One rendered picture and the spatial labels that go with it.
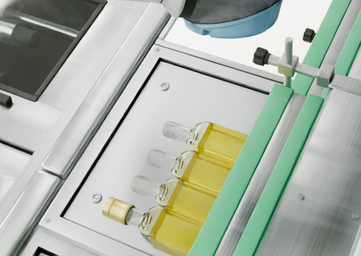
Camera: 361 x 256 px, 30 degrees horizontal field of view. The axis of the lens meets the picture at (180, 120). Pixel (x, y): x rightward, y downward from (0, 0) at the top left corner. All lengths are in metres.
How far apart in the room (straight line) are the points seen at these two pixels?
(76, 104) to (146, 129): 0.18
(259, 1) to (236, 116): 0.58
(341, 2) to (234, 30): 0.53
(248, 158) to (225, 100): 0.40
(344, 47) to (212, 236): 0.47
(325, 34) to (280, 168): 0.36
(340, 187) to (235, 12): 0.30
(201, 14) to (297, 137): 0.29
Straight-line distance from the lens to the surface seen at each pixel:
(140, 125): 1.35
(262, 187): 0.96
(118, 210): 1.10
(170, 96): 1.38
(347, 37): 1.25
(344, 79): 1.04
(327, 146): 0.97
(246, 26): 0.80
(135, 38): 1.50
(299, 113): 1.02
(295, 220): 0.91
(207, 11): 0.79
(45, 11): 1.68
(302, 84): 1.17
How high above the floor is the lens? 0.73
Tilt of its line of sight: 20 degrees up
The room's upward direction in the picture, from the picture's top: 71 degrees counter-clockwise
